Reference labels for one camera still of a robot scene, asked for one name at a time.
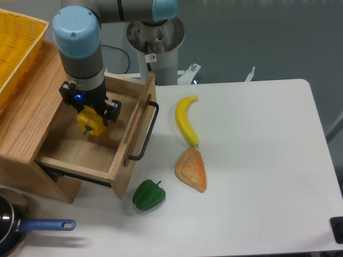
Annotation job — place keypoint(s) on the black corner device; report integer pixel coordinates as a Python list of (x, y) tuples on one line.
[(336, 225)]

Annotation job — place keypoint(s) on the yellow banana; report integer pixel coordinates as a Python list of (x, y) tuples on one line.
[(182, 121)]

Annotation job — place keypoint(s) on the yellow bell pepper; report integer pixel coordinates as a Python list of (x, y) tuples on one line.
[(90, 122)]

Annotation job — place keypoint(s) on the yellow plastic basket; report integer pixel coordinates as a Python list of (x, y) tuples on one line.
[(21, 40)]

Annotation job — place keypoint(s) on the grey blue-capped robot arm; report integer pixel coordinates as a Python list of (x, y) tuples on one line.
[(77, 35)]

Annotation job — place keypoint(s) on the open wooden top drawer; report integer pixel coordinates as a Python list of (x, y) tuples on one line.
[(110, 158)]

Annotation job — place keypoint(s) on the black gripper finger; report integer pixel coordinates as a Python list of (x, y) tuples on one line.
[(68, 91), (111, 111)]

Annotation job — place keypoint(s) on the green bell pepper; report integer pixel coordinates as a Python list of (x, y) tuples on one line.
[(148, 195)]

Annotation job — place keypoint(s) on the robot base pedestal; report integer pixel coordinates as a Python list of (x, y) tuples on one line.
[(156, 44)]

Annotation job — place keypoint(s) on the orange triangular bread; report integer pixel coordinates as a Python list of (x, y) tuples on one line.
[(190, 170)]

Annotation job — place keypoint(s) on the wooden drawer cabinet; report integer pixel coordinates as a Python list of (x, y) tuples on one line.
[(25, 122)]

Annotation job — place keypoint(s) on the black pan blue handle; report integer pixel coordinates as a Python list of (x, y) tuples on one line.
[(16, 221)]

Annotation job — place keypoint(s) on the white table bracket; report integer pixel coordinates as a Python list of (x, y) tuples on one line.
[(186, 77)]

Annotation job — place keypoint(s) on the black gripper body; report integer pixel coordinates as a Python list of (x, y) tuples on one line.
[(94, 98)]

